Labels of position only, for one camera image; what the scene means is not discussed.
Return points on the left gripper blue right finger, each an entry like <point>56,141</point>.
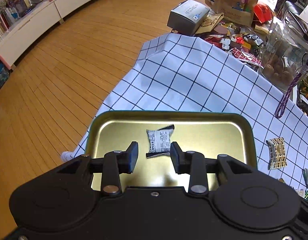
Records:
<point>192,163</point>

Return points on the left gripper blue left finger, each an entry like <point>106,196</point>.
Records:
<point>116,163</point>

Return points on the black white snack packet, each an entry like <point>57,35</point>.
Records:
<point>159,141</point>

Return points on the brown patterned snack packet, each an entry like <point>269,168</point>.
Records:
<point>277,153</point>

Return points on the gold teal tin tray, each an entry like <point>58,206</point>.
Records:
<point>208,133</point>

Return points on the blue checked tablecloth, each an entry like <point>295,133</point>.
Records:
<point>179,73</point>

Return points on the pile of loose candies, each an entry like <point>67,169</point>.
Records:
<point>239,41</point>

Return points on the grey cardboard box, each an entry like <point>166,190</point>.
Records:
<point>187,17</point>

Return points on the glass jar with cookies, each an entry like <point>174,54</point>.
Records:
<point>285,51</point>

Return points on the white tv cabinet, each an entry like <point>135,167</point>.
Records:
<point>28,29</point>

